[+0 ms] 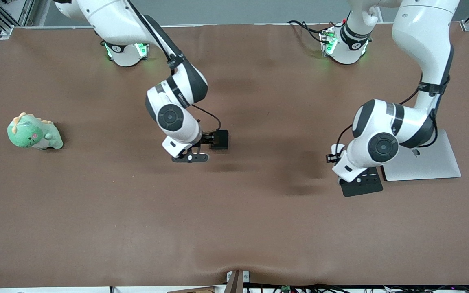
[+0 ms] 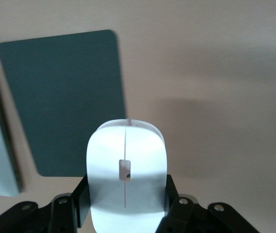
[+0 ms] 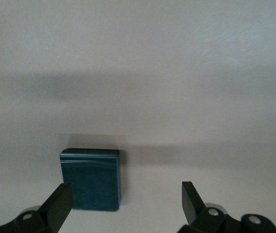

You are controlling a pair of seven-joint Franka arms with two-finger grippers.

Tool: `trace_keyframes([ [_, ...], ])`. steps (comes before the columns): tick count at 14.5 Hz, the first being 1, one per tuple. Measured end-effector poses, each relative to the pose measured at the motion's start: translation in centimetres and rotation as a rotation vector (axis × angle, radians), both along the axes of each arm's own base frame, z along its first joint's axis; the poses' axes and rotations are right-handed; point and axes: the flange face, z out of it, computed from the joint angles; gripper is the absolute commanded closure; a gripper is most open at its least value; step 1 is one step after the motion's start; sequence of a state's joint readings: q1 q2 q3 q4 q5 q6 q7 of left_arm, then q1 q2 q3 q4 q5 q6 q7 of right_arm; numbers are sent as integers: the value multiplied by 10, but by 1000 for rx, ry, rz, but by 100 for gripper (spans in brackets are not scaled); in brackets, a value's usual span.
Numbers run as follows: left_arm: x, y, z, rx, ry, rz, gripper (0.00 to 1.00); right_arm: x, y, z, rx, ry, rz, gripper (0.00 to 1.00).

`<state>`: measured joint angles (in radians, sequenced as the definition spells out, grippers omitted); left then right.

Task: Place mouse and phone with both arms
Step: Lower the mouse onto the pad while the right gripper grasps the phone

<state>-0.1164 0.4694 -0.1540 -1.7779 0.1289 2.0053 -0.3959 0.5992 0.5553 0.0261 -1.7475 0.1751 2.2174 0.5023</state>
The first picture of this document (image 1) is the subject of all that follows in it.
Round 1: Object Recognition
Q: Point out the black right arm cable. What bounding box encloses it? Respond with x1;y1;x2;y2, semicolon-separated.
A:
125;0;222;133

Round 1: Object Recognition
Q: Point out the brown table cover mat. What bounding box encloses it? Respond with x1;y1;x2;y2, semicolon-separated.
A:
0;22;469;288

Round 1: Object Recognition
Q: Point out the silver closed laptop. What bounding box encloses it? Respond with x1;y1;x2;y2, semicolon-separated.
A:
381;129;462;182

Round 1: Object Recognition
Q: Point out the black base cable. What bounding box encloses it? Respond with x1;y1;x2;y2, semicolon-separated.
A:
287;20;327;33
302;24;324;43

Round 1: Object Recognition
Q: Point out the black mouse pad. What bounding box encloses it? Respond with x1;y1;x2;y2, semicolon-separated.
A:
339;167;384;198

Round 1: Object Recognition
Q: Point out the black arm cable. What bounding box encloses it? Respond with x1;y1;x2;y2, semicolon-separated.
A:
335;75;451;157
125;0;222;133

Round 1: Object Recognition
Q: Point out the silver metal bracket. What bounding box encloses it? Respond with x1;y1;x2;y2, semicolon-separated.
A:
226;270;250;284

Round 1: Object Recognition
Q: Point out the green dinosaur plush toy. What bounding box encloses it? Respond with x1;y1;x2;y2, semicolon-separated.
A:
7;112;64;150

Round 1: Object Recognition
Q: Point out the brown wooden stand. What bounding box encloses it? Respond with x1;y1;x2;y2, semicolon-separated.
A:
165;270;244;293

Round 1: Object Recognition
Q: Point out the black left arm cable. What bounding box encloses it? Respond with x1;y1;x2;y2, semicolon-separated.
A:
335;75;451;157

